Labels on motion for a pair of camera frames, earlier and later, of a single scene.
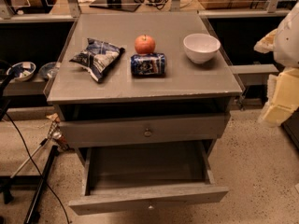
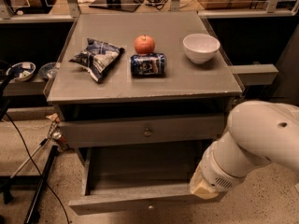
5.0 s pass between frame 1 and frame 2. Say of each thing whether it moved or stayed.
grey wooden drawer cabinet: stayed
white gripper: moved
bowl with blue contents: stayed
